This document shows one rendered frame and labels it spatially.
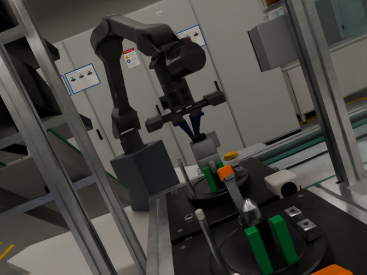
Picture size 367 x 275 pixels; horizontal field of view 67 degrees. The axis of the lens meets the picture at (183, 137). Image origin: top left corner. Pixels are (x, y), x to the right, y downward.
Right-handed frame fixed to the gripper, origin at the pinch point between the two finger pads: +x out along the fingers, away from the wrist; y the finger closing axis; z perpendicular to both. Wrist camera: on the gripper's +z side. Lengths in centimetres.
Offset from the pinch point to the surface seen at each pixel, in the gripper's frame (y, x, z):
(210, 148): -1.1, 2.6, -10.8
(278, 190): -8.2, 11.4, -20.3
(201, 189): 3.4, 10.3, -8.9
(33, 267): 60, 24, 21
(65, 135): 25.7, -10.2, -2.5
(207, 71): -69, -13, 291
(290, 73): -192, 35, 337
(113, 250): 31.7, 23.6, 9.2
